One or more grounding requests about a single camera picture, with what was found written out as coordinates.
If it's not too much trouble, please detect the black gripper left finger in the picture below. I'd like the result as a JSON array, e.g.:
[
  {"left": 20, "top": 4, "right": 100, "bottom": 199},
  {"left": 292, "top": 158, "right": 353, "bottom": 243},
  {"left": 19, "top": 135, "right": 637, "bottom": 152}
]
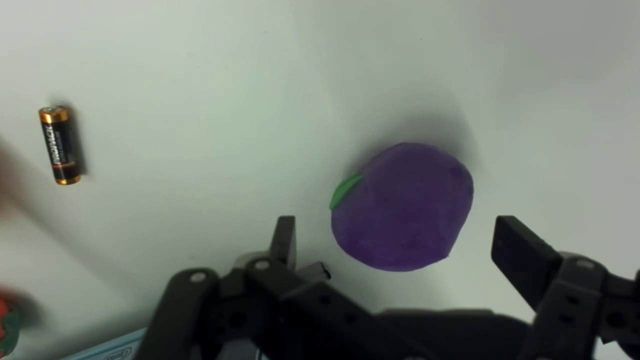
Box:
[{"left": 133, "top": 214, "right": 376, "bottom": 360}]

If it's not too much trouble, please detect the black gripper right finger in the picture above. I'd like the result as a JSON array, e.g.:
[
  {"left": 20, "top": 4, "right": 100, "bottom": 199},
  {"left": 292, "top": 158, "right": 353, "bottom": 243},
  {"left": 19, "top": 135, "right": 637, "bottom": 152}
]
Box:
[{"left": 490, "top": 214, "right": 640, "bottom": 360}]

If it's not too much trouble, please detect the purple plush plum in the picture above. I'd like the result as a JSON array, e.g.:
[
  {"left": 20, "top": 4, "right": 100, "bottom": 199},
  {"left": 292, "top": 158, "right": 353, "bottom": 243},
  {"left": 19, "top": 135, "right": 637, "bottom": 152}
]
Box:
[{"left": 330, "top": 141, "right": 476, "bottom": 275}]

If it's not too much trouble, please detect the black and gold battery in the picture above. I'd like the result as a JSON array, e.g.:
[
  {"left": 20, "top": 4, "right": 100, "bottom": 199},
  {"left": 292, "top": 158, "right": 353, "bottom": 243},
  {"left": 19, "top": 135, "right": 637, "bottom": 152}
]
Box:
[{"left": 37, "top": 104, "right": 86, "bottom": 189}]

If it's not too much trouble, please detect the orange plush pineapple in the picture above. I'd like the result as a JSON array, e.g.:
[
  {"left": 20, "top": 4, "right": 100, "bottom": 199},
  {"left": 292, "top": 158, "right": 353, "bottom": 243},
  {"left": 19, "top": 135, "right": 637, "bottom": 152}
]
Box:
[{"left": 0, "top": 291, "right": 44, "bottom": 358}]

